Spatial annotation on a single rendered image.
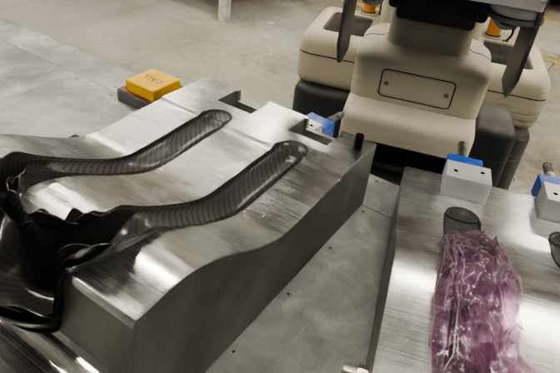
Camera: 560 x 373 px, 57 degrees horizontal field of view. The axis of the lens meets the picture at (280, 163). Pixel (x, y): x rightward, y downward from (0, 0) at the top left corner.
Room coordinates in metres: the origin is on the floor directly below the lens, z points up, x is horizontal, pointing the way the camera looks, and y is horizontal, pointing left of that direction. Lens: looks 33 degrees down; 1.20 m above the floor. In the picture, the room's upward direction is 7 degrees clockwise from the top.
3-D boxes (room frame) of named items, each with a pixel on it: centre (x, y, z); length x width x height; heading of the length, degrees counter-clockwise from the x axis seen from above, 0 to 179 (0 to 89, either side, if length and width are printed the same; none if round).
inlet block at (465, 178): (0.55, -0.23, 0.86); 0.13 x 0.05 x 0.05; 167
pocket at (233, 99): (0.60, 0.05, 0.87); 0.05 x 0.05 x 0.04; 60
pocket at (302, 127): (0.54, -0.04, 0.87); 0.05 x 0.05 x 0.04; 60
